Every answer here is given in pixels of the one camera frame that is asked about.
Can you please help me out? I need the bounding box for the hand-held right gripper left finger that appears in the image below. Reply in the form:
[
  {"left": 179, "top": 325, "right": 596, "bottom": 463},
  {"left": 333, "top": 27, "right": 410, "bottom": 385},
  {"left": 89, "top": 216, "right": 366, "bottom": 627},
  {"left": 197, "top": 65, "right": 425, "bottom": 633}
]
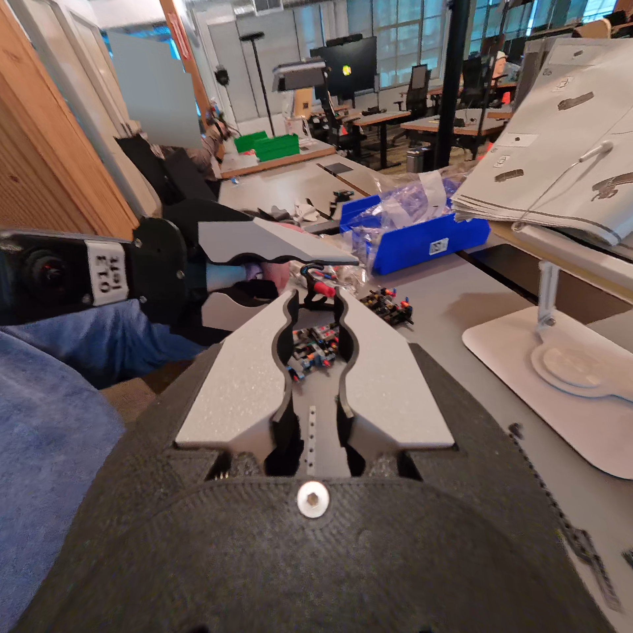
[{"left": 174, "top": 289, "right": 303, "bottom": 476}]

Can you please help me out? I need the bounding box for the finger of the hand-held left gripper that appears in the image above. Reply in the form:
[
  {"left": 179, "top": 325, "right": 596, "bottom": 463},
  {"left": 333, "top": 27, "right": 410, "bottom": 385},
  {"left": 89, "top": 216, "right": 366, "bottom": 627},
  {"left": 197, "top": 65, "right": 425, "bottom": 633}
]
[
  {"left": 199, "top": 289, "right": 287, "bottom": 342},
  {"left": 197, "top": 219, "right": 360, "bottom": 267}
]

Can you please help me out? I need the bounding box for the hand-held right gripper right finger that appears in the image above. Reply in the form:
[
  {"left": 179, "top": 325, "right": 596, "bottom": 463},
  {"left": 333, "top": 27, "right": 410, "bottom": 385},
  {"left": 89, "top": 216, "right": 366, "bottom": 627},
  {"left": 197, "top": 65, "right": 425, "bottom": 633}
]
[{"left": 335, "top": 288, "right": 456, "bottom": 476}]

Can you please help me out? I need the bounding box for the person's left forearm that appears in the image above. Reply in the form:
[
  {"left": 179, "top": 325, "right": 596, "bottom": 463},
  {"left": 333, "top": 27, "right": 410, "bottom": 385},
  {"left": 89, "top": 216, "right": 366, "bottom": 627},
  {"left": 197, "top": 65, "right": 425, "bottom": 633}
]
[{"left": 0, "top": 299, "right": 208, "bottom": 391}]

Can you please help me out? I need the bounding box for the partly built lego model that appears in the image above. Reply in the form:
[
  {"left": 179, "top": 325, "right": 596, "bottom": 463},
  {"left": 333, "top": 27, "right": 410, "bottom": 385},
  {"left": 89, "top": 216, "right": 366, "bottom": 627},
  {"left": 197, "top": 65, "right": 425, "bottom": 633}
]
[{"left": 289, "top": 286, "right": 414, "bottom": 382}]

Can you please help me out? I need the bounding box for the thin grey lego beam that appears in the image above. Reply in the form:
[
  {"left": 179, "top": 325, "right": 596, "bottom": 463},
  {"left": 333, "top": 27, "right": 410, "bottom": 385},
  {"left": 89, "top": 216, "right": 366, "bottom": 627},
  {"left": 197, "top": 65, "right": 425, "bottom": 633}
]
[{"left": 304, "top": 406, "right": 318, "bottom": 469}]

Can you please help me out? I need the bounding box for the long black lego beam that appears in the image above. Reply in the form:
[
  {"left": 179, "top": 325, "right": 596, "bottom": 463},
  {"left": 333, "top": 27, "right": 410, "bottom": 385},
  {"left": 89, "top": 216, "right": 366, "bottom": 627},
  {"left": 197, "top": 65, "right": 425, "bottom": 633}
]
[{"left": 508, "top": 423, "right": 625, "bottom": 614}]

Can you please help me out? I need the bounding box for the person's left hand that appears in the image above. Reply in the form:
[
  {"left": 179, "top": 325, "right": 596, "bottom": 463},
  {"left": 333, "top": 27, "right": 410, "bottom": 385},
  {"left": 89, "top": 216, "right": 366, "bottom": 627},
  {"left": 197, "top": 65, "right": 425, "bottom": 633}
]
[{"left": 246, "top": 260, "right": 293, "bottom": 293}]

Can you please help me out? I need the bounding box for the green plastic bin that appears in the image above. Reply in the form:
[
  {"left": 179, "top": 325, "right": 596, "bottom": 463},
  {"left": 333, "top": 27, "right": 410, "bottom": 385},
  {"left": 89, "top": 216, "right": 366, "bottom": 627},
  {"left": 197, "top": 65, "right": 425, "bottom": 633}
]
[
  {"left": 233, "top": 130, "right": 268, "bottom": 154},
  {"left": 255, "top": 134, "right": 301, "bottom": 163}
]

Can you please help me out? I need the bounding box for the white book stand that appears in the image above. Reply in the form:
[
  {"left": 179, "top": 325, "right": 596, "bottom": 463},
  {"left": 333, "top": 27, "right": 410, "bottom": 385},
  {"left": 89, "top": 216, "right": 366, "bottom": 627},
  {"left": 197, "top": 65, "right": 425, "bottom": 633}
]
[{"left": 462, "top": 225, "right": 633, "bottom": 479}]

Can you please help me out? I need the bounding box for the blue storage bin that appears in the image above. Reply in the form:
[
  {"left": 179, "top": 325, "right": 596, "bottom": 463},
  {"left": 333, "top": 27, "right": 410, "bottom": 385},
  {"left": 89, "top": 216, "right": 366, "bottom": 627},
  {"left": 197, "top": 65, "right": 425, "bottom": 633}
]
[{"left": 339, "top": 194, "right": 490, "bottom": 276}]

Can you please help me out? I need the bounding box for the black television screen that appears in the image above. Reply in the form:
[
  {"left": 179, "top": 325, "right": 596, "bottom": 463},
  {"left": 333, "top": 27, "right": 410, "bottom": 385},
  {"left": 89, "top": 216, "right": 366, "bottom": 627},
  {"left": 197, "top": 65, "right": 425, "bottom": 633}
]
[{"left": 311, "top": 36, "right": 379, "bottom": 100}]

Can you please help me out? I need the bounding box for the person's blue sweater torso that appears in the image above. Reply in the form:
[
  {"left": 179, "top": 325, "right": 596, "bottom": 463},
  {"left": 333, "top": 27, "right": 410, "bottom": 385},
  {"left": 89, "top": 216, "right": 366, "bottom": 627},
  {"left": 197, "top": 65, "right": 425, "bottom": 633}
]
[{"left": 0, "top": 331, "right": 125, "bottom": 619}]

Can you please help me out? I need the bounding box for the black floor lamp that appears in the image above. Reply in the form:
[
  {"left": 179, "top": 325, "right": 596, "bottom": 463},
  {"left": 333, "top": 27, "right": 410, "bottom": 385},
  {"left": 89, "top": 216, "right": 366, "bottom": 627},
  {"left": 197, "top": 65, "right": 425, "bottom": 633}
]
[{"left": 240, "top": 31, "right": 278, "bottom": 136}]

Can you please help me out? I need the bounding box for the wooden office desk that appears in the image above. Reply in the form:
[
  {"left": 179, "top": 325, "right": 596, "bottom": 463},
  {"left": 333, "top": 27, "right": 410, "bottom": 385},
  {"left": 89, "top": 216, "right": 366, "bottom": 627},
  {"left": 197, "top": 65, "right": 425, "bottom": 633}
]
[{"left": 401, "top": 106, "right": 515, "bottom": 149}]

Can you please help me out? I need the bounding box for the black pole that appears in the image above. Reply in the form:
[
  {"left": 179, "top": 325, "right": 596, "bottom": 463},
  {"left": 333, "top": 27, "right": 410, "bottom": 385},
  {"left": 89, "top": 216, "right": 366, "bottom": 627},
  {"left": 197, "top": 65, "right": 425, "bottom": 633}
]
[{"left": 435, "top": 0, "right": 470, "bottom": 159}]

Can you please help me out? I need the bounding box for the open instruction booklet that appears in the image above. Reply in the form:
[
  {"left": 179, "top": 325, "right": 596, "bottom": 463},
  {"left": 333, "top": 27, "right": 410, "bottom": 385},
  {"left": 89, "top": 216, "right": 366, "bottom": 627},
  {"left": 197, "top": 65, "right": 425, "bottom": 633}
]
[{"left": 451, "top": 37, "right": 633, "bottom": 246}]

